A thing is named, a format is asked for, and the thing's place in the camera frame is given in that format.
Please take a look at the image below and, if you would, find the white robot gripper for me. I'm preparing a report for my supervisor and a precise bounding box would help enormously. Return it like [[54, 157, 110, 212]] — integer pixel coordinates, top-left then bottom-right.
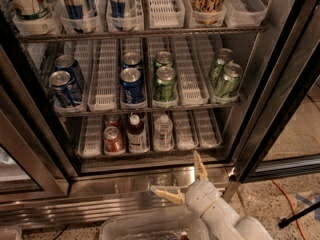
[[150, 151, 221, 217]]

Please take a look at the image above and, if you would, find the brown drink bottle white cap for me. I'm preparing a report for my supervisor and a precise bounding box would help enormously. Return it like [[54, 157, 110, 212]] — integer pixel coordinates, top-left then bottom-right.
[[127, 114, 148, 153]]

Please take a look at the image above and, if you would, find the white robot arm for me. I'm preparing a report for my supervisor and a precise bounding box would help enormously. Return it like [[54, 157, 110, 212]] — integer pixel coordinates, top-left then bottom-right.
[[150, 151, 273, 240]]

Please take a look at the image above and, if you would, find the clear water bottle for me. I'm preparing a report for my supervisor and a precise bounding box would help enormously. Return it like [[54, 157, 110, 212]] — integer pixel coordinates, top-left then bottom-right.
[[153, 114, 173, 151]]

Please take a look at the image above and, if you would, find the open fridge glass door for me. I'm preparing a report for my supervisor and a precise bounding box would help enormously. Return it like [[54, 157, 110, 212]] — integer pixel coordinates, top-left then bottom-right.
[[230, 0, 320, 183]]

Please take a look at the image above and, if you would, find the stainless steel fridge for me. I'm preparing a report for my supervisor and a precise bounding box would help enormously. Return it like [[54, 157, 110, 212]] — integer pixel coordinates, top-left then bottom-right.
[[0, 0, 320, 230]]

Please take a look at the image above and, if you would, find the white tall can top shelf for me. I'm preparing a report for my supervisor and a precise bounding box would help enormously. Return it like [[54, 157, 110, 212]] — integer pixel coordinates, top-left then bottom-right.
[[9, 0, 51, 21]]

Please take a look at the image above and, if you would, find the clear plastic bin on floor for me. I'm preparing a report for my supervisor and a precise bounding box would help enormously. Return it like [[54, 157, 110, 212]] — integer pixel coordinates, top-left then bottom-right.
[[99, 207, 211, 240]]

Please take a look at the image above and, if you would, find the red soda can front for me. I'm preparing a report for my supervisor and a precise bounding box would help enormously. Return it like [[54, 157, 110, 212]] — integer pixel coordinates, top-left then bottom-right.
[[103, 126, 124, 155]]

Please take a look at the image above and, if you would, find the red soda can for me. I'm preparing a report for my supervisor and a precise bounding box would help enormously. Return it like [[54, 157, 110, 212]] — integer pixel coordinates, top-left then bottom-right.
[[105, 114, 121, 129], [103, 126, 124, 155]]

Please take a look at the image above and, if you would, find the red soda can rear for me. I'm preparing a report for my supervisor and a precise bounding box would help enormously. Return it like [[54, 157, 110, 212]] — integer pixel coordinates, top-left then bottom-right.
[[105, 114, 121, 129]]

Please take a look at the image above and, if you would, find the black tripod leg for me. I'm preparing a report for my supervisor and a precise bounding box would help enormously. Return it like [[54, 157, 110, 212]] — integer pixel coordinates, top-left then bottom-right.
[[278, 201, 320, 228]]

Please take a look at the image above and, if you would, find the green soda can middle front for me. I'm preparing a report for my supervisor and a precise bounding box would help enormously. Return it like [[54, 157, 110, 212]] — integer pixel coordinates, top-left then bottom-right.
[[154, 66, 177, 102]]

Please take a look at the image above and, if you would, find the green soda can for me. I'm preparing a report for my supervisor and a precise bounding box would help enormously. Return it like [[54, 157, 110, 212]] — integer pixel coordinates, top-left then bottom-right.
[[153, 51, 174, 71], [214, 63, 243, 98], [209, 48, 234, 86], [154, 66, 177, 102]]

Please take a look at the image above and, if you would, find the green soda can right front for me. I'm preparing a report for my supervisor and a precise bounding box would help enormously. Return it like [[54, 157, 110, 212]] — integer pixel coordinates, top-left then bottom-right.
[[214, 63, 243, 98]]

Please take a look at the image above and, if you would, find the blue soda can middle front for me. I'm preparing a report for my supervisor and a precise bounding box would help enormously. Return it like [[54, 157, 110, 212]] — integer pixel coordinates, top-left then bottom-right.
[[120, 68, 144, 104]]

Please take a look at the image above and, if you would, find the blue soda can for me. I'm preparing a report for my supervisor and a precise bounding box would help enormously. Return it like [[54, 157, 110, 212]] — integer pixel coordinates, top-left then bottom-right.
[[120, 68, 144, 104], [122, 52, 143, 72], [49, 70, 82, 108], [55, 54, 85, 91]]

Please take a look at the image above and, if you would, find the green soda can middle rear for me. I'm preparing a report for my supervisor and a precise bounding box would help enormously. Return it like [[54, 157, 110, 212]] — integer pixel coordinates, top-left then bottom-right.
[[153, 51, 174, 71]]

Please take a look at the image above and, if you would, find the green soda can right rear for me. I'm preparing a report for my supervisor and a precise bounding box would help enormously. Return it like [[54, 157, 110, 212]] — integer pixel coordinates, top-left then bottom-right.
[[209, 48, 234, 86]]

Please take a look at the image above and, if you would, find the blue soda can middle rear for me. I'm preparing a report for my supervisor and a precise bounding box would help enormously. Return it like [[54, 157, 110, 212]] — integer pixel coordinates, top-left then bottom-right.
[[122, 52, 143, 72]]

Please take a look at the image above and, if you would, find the blue soda can left front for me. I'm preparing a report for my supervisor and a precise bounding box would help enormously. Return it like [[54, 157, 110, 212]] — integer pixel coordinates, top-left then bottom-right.
[[49, 70, 82, 108]]

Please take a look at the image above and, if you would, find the blue soda can left rear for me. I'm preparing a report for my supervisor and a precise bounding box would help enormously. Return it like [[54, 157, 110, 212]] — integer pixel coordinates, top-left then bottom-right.
[[55, 54, 85, 91]]

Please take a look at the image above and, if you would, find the orange cable on floor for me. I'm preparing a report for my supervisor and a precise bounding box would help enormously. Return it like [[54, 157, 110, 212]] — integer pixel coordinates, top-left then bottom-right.
[[271, 179, 308, 240]]

